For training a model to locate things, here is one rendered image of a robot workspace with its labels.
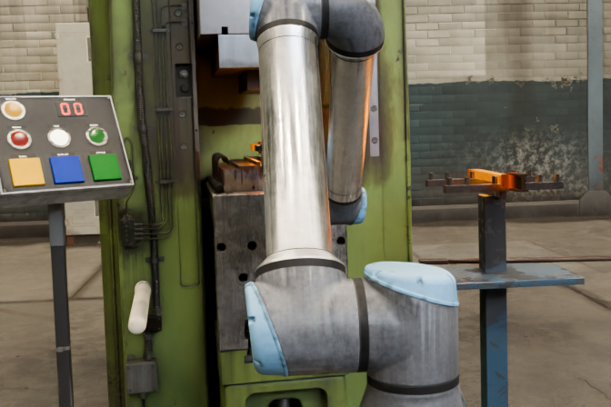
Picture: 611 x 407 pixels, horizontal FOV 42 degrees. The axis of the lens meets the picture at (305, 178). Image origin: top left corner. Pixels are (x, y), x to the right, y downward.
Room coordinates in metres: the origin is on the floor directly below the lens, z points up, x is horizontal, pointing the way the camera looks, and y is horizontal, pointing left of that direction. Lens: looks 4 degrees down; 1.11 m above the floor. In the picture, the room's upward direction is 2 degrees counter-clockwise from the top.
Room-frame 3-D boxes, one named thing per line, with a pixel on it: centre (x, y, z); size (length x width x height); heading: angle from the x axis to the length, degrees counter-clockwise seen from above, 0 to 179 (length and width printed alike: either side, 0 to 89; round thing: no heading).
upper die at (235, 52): (2.50, 0.17, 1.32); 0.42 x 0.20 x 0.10; 9
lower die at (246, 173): (2.50, 0.17, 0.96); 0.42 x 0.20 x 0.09; 9
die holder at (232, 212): (2.52, 0.12, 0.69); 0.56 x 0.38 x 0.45; 9
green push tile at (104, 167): (2.08, 0.52, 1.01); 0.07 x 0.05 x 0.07; 124
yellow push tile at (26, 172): (1.96, 0.69, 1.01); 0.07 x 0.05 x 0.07; 124
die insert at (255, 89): (2.55, 0.15, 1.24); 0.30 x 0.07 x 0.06; 9
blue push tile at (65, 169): (2.02, 0.61, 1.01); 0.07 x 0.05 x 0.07; 124
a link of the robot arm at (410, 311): (1.28, -0.16, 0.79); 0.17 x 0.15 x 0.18; 93
